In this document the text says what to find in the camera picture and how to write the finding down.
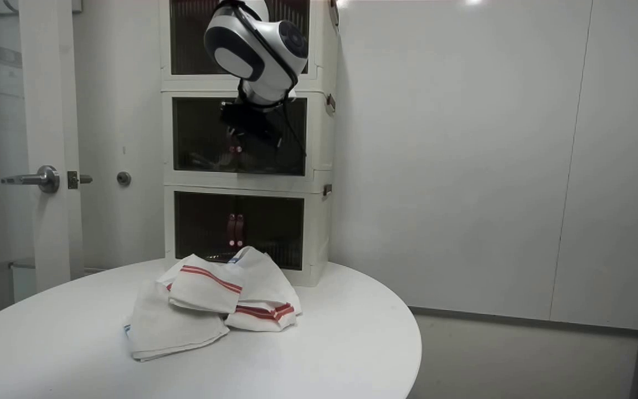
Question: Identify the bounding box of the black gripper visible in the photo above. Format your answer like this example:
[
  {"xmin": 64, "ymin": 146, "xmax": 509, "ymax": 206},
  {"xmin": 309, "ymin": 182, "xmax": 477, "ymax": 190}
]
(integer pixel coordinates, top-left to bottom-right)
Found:
[{"xmin": 217, "ymin": 96, "xmax": 293, "ymax": 150}]

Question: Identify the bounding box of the white three-tier cabinet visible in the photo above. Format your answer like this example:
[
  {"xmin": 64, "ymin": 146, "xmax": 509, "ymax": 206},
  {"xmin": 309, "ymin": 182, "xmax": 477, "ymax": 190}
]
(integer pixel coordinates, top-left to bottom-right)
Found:
[{"xmin": 158, "ymin": 0, "xmax": 342, "ymax": 288}]

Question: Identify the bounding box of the white towel with red stripes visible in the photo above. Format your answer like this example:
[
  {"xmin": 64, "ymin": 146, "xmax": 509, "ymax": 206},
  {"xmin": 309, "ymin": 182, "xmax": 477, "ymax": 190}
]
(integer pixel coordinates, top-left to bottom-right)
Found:
[{"xmin": 158, "ymin": 253, "xmax": 304, "ymax": 333}]

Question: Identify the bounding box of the metal door latch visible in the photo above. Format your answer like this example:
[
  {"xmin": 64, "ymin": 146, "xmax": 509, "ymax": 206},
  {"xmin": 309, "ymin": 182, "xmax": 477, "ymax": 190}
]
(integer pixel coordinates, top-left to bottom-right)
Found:
[{"xmin": 64, "ymin": 169, "xmax": 96, "ymax": 190}]

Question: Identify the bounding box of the white room door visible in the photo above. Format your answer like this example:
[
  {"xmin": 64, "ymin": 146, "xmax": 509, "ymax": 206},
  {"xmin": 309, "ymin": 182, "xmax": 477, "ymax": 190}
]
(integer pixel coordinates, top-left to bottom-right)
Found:
[{"xmin": 0, "ymin": 0, "xmax": 84, "ymax": 298}]

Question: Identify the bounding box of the white towel with blue stripes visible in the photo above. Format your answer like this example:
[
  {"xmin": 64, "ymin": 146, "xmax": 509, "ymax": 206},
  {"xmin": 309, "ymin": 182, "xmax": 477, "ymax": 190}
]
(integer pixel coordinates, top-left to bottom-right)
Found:
[{"xmin": 124, "ymin": 244, "xmax": 304, "ymax": 364}]

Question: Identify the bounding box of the silver door lever handle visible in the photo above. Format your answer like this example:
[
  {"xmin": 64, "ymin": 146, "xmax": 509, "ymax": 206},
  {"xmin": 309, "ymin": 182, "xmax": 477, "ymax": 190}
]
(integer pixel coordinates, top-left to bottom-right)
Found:
[{"xmin": 0, "ymin": 164, "xmax": 64, "ymax": 197}]

